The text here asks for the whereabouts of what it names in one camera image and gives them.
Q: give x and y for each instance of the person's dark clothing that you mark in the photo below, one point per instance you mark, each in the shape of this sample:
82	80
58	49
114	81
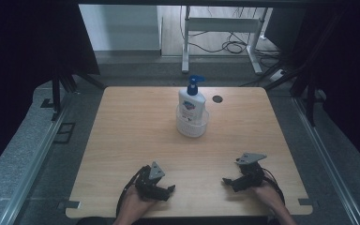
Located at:
93	221

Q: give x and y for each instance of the black tripod stand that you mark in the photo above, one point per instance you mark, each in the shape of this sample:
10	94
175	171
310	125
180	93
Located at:
309	100
56	93

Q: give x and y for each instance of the aluminium rail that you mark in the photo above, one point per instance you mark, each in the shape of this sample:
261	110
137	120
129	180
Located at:
328	165
34	162

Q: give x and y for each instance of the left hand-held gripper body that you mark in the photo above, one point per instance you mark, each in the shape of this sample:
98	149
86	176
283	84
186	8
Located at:
148	184

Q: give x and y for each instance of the white plastic basket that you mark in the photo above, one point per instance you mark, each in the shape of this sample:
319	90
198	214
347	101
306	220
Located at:
192	129

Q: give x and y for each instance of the black curtain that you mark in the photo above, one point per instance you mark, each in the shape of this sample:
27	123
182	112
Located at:
350	78
18	62

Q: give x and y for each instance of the white pump bottle blue cap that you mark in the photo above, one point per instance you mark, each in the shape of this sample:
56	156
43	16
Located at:
191	103

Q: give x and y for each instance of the dark round table grommet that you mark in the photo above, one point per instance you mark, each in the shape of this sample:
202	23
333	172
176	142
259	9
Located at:
217	99

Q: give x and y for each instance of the white power strip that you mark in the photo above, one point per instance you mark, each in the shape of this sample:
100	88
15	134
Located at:
278	74

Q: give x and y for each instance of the person's left hand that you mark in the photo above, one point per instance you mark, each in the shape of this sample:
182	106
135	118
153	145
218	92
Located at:
134	203

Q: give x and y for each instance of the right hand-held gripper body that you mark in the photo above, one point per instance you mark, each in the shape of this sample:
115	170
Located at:
250	176

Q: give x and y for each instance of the white metal desk frame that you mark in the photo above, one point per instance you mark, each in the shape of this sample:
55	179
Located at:
222	24

